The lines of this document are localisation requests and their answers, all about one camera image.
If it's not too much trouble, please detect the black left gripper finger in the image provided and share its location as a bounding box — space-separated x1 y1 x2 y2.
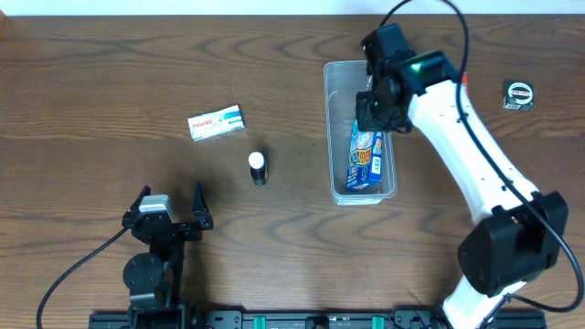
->
190 182 210 222
128 186 151 214

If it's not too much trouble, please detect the blue Kool Fever box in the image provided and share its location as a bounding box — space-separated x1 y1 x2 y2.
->
346 120 384 191

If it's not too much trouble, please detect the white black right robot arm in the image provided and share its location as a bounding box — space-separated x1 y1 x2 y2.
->
356 24 569 328

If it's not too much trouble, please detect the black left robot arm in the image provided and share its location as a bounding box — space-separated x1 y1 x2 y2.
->
122 184 213 329

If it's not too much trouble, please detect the clear plastic container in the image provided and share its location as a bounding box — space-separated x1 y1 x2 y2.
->
324 60 397 206

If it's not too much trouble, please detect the black bottle white cap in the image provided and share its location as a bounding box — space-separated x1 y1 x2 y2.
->
248 152 268 186

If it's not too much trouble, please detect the white green Panadol box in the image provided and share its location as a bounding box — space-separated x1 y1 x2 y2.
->
187 105 245 142

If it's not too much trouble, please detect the dark green small box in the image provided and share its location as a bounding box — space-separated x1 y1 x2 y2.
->
503 80 535 111

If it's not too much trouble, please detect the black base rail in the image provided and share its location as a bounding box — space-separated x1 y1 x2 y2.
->
89 308 548 329

